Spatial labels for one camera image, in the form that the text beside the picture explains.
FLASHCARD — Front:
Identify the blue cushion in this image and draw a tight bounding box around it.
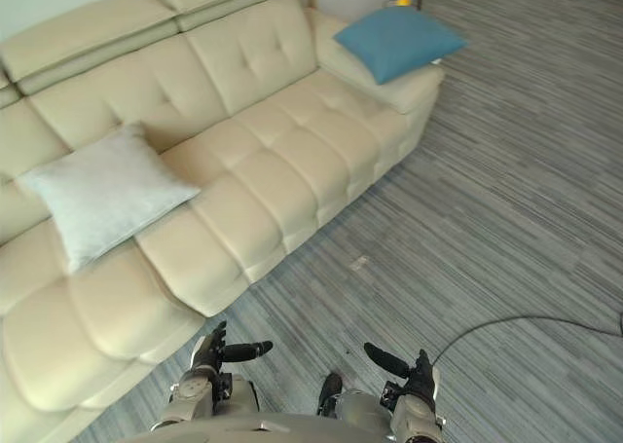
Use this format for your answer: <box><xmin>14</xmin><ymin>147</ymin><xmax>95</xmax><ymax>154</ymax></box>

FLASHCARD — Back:
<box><xmin>332</xmin><ymin>8</ymin><xmax>469</xmax><ymax>86</ymax></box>

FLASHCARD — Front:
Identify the cream leather sofa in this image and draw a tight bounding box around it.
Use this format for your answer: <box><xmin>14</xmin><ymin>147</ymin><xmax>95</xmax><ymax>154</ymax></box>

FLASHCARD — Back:
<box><xmin>0</xmin><ymin>0</ymin><xmax>447</xmax><ymax>443</ymax></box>

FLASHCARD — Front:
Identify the silver robot leg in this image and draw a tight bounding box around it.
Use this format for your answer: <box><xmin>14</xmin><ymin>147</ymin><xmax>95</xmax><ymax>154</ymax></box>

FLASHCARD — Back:
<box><xmin>335</xmin><ymin>388</ymin><xmax>395</xmax><ymax>427</ymax></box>

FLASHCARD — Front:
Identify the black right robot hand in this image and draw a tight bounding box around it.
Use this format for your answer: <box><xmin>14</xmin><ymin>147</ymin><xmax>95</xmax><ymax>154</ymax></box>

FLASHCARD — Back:
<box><xmin>363</xmin><ymin>342</ymin><xmax>443</xmax><ymax>408</ymax></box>

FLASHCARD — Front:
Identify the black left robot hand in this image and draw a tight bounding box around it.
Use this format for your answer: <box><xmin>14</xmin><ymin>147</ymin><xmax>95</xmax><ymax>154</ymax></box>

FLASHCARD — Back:
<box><xmin>190</xmin><ymin>320</ymin><xmax>275</xmax><ymax>375</ymax></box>

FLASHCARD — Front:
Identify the black floor cable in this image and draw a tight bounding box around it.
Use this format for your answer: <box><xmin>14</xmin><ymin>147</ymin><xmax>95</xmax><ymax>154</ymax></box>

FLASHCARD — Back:
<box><xmin>430</xmin><ymin>310</ymin><xmax>623</xmax><ymax>366</ymax></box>

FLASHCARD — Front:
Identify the dark robot foot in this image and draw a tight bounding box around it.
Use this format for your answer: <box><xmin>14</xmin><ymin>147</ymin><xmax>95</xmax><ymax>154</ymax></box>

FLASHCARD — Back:
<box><xmin>316</xmin><ymin>372</ymin><xmax>344</xmax><ymax>417</ymax></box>

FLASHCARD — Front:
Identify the light grey cushion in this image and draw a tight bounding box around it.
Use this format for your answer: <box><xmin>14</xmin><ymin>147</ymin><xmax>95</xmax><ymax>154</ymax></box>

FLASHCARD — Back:
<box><xmin>14</xmin><ymin>121</ymin><xmax>202</xmax><ymax>275</ymax></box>

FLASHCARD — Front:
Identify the silver robot body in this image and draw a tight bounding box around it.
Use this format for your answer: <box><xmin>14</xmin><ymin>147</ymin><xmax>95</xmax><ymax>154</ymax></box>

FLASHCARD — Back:
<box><xmin>119</xmin><ymin>411</ymin><xmax>398</xmax><ymax>443</ymax></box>

